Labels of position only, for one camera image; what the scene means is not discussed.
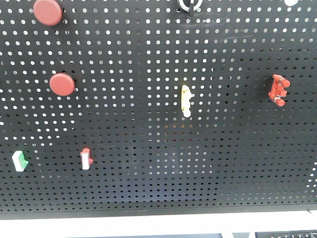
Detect black perforated pegboard panel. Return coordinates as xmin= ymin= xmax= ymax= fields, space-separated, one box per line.
xmin=0 ymin=0 xmax=317 ymax=220

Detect red mushroom button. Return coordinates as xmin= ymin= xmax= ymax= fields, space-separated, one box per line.
xmin=49 ymin=73 xmax=75 ymax=96
xmin=33 ymin=0 xmax=62 ymax=26

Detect black white selector knob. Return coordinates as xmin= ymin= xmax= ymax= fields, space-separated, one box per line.
xmin=177 ymin=0 xmax=203 ymax=16

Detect yellow toggle switch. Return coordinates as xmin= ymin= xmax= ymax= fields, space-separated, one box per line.
xmin=181 ymin=85 xmax=193 ymax=118

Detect upper red mushroom button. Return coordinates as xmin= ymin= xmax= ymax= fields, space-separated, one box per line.
xmin=33 ymin=0 xmax=62 ymax=26

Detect white standing desk frame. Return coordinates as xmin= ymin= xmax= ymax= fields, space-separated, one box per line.
xmin=0 ymin=210 xmax=317 ymax=238

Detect desk height control panel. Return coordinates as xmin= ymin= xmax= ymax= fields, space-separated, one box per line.
xmin=256 ymin=230 xmax=317 ymax=238

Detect red white rocker switch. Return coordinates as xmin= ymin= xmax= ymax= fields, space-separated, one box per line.
xmin=80 ymin=148 xmax=93 ymax=170

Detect red toggle switch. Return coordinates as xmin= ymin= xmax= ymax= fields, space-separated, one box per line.
xmin=268 ymin=74 xmax=290 ymax=107

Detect lower red mushroom button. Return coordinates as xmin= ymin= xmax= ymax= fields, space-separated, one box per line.
xmin=49 ymin=73 xmax=75 ymax=96

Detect green white rocker switch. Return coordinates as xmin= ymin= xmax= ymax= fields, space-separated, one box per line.
xmin=12 ymin=151 xmax=28 ymax=172

